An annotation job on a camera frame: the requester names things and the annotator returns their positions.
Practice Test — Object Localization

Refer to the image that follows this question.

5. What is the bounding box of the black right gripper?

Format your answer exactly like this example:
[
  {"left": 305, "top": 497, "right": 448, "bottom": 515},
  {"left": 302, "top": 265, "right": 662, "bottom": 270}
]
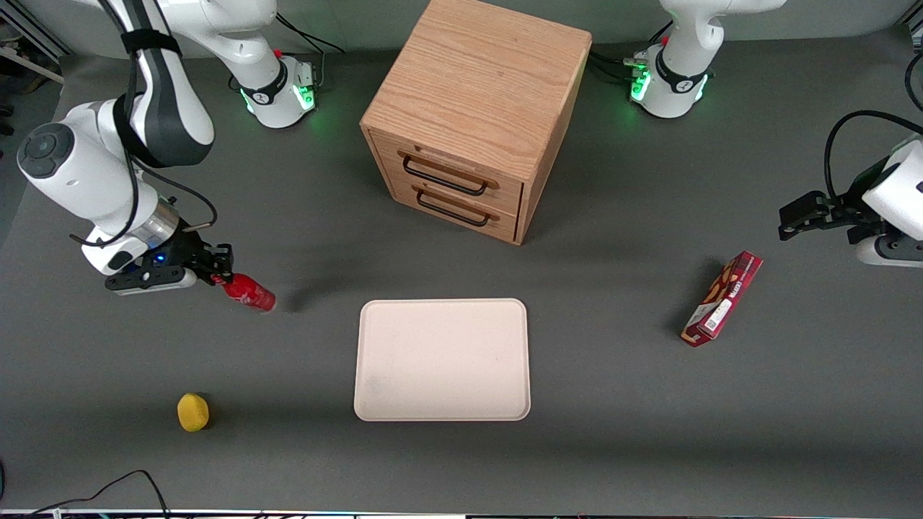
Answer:
[{"left": 119, "top": 229, "right": 236, "bottom": 286}]

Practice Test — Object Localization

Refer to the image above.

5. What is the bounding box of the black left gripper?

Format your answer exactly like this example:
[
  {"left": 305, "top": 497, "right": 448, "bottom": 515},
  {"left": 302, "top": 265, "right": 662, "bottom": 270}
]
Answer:
[{"left": 778, "top": 155, "right": 899, "bottom": 247}]

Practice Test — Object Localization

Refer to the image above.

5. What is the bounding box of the red coke bottle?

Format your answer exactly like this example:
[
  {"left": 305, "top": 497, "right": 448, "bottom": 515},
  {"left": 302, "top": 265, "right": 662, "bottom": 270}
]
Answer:
[{"left": 213, "top": 272, "right": 278, "bottom": 313}]

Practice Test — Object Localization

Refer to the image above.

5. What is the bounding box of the beige plastic tray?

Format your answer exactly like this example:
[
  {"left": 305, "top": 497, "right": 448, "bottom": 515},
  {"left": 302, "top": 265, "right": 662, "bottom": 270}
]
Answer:
[{"left": 353, "top": 298, "right": 532, "bottom": 422}]

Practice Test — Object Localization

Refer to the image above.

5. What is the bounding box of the red tartan cookie box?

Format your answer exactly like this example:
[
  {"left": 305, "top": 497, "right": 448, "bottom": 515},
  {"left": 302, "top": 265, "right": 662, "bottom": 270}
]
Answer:
[{"left": 681, "top": 250, "right": 764, "bottom": 348}]

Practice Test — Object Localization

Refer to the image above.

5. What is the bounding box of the yellow lemon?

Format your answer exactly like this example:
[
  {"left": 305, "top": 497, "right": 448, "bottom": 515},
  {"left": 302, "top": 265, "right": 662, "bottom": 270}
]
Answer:
[{"left": 177, "top": 392, "right": 211, "bottom": 433}]

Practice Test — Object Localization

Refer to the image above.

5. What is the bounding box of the deep wooden drawer front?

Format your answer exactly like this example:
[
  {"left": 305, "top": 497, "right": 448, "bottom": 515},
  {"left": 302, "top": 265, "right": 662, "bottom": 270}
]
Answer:
[{"left": 390, "top": 174, "right": 521, "bottom": 244}]

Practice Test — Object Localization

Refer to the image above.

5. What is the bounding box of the shallow wooden drawer front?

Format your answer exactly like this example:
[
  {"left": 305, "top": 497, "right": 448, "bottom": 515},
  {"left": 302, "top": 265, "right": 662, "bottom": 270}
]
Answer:
[{"left": 370, "top": 131, "right": 526, "bottom": 217}]

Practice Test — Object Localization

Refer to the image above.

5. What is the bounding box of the wooden drawer cabinet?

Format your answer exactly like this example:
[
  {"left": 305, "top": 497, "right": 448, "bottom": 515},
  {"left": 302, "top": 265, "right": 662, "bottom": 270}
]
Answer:
[{"left": 359, "top": 0, "right": 593, "bottom": 247}]

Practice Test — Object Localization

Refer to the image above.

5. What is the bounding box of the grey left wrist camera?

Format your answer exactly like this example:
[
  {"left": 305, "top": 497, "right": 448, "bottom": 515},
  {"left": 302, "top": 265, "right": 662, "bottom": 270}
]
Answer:
[{"left": 855, "top": 234, "right": 923, "bottom": 268}]

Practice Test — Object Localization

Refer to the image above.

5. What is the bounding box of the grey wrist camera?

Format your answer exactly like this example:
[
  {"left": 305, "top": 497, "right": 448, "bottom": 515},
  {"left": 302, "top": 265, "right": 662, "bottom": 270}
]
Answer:
[
  {"left": 105, "top": 266, "right": 198, "bottom": 296},
  {"left": 855, "top": 234, "right": 923, "bottom": 268}
]

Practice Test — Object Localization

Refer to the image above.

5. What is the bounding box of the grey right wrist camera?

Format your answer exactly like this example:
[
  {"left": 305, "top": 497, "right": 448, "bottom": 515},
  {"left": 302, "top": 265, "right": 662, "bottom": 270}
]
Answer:
[{"left": 105, "top": 266, "right": 198, "bottom": 296}]

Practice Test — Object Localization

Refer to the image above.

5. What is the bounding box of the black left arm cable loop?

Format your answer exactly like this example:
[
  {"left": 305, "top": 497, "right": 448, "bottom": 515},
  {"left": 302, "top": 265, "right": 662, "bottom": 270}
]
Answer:
[{"left": 823, "top": 109, "right": 923, "bottom": 203}]

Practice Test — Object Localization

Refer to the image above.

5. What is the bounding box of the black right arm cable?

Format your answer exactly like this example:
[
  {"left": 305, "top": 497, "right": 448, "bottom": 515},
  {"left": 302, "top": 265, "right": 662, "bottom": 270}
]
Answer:
[{"left": 70, "top": 0, "right": 218, "bottom": 250}]

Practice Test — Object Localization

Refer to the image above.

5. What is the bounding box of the black cable at frame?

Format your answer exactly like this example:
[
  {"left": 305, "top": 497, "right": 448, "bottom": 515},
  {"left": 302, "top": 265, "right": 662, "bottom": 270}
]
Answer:
[{"left": 904, "top": 50, "right": 923, "bottom": 113}]

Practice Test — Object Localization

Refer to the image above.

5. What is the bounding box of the black cable on table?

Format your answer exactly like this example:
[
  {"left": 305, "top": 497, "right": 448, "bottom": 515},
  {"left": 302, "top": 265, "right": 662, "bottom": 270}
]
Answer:
[{"left": 0, "top": 469, "right": 171, "bottom": 519}]

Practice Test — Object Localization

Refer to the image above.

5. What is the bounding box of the short black drawer handle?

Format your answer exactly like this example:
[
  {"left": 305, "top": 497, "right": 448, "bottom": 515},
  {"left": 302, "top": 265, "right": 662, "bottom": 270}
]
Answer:
[{"left": 415, "top": 188, "right": 493, "bottom": 229}]

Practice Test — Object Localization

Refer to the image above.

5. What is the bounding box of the long black drawer handle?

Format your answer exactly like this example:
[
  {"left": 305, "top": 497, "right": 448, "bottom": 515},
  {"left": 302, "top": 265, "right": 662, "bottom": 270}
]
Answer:
[{"left": 402, "top": 154, "right": 490, "bottom": 198}]

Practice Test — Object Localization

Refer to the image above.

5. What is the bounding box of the black right base cable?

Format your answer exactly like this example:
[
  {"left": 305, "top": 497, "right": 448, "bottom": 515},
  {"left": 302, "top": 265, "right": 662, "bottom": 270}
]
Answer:
[{"left": 274, "top": 11, "right": 347, "bottom": 93}]

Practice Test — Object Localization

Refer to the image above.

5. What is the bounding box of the black left base cable bundle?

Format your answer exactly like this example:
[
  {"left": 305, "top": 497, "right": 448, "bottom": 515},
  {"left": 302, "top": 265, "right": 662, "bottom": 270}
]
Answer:
[{"left": 587, "top": 22, "right": 673, "bottom": 84}]

